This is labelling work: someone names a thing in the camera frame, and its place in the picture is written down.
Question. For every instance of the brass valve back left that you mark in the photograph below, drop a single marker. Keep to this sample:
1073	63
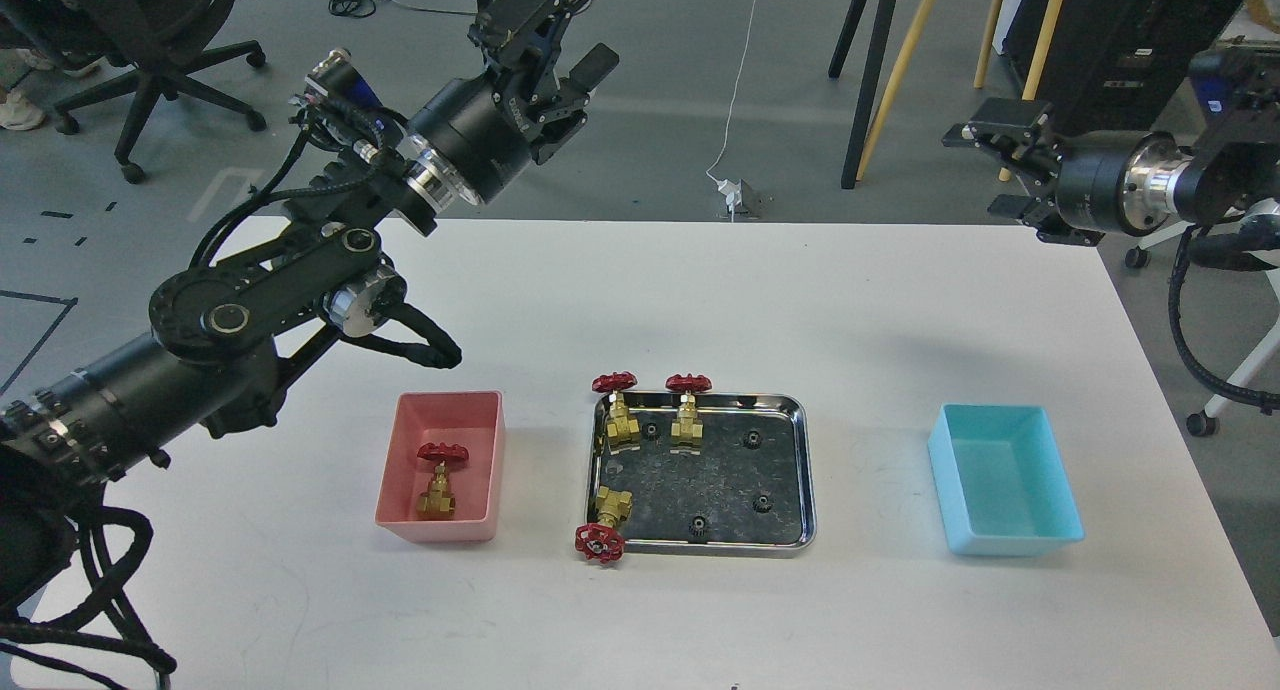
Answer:
621	429

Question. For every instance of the blue plastic box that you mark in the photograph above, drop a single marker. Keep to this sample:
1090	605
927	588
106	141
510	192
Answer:
1000	481

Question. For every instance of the black office chair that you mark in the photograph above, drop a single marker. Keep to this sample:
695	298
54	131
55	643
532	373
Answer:
162	42

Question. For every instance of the yellow wooden leg right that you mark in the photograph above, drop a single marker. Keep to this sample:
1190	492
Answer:
1049	23

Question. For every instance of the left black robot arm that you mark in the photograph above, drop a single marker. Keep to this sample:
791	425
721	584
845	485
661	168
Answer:
295	269

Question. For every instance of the brass valve tray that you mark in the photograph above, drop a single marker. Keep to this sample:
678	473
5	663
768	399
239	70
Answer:
438	501

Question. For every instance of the shiny metal tray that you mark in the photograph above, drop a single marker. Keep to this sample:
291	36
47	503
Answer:
718	483

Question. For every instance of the brass valve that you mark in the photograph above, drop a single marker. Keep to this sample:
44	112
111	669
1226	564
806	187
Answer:
601	540
621	429
687	430

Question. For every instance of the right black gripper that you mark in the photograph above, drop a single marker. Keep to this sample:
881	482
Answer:
1107	181

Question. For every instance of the white power adapter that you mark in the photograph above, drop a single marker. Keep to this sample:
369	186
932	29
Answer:
742	202

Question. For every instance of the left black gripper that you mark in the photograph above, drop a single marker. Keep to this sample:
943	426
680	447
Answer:
476	136

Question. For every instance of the black stand leg right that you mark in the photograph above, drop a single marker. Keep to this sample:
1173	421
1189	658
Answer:
858	145

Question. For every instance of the brass valve back right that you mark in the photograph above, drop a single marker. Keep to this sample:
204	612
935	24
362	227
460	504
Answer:
687	430

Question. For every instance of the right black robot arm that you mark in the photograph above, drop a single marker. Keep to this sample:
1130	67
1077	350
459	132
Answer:
1223	186

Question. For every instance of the pink plastic box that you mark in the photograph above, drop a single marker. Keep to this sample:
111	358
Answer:
473	419

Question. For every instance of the yellow wooden leg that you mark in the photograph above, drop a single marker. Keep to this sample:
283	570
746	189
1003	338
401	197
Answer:
891	91
1049	23

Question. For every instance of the brass valve front left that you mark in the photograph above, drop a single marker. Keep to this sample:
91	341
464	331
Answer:
601	540

